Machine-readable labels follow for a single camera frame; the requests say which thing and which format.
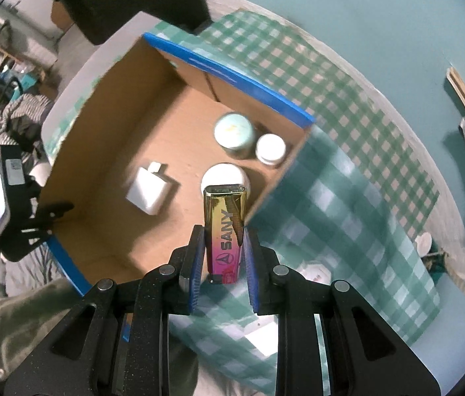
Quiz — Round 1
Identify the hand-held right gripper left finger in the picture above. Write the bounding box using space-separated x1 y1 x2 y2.
3 225 208 396

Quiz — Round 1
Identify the cardboard box with blue outside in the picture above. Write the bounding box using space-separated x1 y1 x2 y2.
40 33 316 298

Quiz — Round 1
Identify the white square bottle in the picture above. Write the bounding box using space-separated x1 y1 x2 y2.
126 162 174 216

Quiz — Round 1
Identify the small white lidded jar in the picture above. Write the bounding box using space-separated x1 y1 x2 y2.
256 134 287 166

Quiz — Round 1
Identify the small white cup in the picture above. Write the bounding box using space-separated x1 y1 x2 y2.
416 233 435 256

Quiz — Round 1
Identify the green checkered plastic tablecloth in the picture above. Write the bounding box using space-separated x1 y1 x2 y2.
51 8 443 392

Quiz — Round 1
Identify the white round jar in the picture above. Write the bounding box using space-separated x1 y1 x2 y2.
200 164 252 199

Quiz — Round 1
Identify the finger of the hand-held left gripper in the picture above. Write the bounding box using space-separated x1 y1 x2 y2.
3 233 53 261
26 201 74 236

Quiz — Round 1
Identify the iridescent metallic rectangular case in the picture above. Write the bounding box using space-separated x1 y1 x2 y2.
203 183 249 285

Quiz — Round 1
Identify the person's green garment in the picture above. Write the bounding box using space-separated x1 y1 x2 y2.
0 276 200 396

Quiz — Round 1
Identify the black white striped cloth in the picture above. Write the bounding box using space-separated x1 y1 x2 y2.
0 93 55 161

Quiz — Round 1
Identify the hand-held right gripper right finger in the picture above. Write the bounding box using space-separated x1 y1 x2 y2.
241 227 443 396

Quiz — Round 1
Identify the pale green tin can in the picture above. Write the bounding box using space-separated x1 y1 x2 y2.
214 113 256 158

